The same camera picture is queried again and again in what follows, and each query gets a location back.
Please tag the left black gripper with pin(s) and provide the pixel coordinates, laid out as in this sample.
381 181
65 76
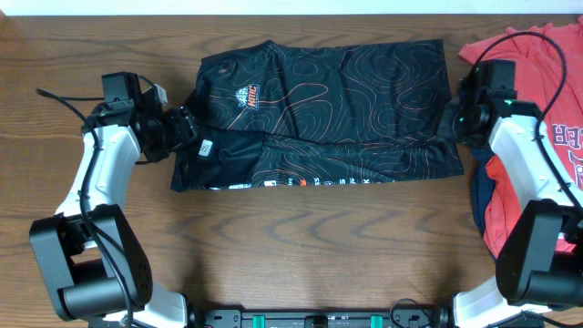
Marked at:
183 128

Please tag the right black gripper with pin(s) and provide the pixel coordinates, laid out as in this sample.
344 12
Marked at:
470 142

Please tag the black orange-patterned jersey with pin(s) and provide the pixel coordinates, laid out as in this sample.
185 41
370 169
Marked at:
272 115

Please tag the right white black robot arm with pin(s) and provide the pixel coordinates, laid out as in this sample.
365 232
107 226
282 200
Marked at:
539 268

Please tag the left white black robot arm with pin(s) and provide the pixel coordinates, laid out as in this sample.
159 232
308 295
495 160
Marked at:
90 259

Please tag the navy blue garment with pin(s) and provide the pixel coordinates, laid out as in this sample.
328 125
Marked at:
482 187

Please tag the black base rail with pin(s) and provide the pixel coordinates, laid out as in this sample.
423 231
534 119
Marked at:
401 314

